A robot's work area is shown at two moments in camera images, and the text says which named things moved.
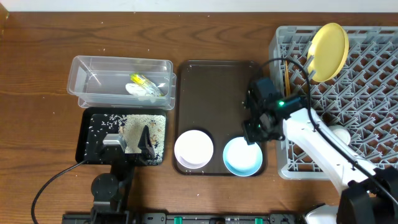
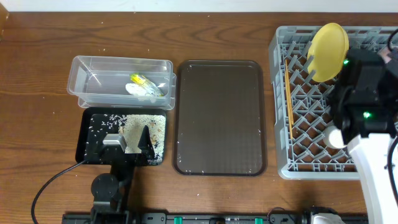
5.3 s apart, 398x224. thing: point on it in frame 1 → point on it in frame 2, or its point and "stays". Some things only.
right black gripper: [250, 134] → [392, 108]
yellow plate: [327, 51] stays
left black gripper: [125, 155] stays
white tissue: [136, 89] stays
